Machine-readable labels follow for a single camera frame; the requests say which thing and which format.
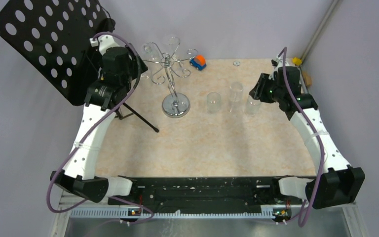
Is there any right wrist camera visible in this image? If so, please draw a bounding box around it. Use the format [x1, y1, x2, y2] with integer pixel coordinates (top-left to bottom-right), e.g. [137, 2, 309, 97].
[271, 58, 284, 68]

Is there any small wooden block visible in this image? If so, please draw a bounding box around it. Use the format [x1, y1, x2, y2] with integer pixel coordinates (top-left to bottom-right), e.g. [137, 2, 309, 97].
[302, 72, 312, 87]

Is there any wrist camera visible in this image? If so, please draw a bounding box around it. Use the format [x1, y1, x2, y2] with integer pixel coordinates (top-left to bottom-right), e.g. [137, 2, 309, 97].
[271, 58, 284, 68]
[89, 38, 99, 47]

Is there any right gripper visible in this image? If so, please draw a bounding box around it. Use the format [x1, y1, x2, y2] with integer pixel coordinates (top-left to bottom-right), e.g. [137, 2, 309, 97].
[250, 73, 284, 104]

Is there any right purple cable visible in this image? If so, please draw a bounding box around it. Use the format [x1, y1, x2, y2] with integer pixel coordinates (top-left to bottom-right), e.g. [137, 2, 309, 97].
[276, 46, 326, 228]

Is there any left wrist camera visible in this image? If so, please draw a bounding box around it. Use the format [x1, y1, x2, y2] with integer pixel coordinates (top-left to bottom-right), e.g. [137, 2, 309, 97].
[89, 38, 99, 47]

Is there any yellow corner piece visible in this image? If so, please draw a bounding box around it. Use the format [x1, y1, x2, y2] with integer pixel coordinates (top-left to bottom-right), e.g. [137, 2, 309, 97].
[292, 57, 303, 66]

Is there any wine glass removed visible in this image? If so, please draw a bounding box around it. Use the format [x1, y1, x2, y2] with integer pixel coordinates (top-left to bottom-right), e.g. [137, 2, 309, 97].
[244, 95, 262, 117]
[206, 92, 222, 114]
[228, 81, 244, 113]

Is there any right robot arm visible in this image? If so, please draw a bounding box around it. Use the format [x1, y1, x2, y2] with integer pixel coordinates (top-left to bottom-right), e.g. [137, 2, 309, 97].
[249, 59, 365, 209]

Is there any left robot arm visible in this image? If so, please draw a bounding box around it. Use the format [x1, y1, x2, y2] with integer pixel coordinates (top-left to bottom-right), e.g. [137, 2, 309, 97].
[47, 32, 147, 204]

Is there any orange blue toy car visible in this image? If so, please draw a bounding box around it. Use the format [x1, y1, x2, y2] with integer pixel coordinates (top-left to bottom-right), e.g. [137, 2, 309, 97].
[189, 55, 207, 71]

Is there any black perforated music stand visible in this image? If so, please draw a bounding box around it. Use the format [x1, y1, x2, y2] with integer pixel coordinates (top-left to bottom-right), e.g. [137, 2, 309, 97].
[0, 0, 160, 133]

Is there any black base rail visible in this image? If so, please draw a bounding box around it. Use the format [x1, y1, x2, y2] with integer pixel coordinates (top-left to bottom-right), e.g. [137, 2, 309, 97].
[122, 177, 302, 219]

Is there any chrome wine glass rack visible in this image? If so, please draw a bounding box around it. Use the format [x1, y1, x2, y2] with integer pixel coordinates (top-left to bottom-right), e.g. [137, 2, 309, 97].
[143, 42, 198, 119]

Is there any wine glass on rack far-left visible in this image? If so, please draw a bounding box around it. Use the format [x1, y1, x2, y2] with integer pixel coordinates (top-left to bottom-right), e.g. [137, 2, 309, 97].
[143, 43, 159, 62]

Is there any wine glass on rack left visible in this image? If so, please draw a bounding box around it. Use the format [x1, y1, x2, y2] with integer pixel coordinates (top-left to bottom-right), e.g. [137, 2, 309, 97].
[141, 68, 152, 80]

